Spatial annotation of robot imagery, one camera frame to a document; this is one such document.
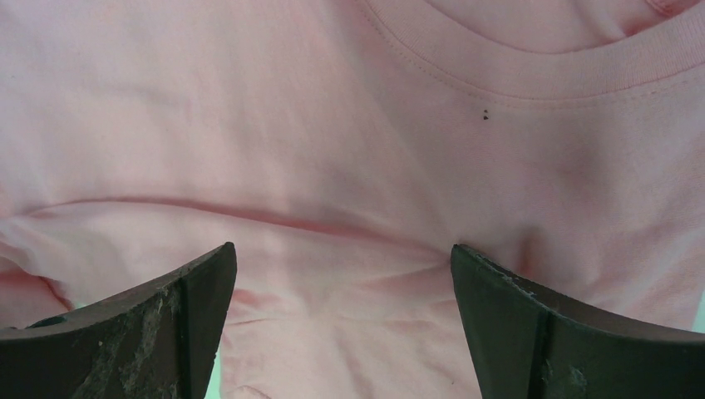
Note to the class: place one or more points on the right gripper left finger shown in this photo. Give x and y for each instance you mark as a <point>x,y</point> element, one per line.
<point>156,340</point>

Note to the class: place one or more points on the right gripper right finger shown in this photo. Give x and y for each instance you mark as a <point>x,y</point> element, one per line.
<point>529,341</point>

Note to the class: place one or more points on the pink t shirt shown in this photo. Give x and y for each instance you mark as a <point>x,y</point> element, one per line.
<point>344,147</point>

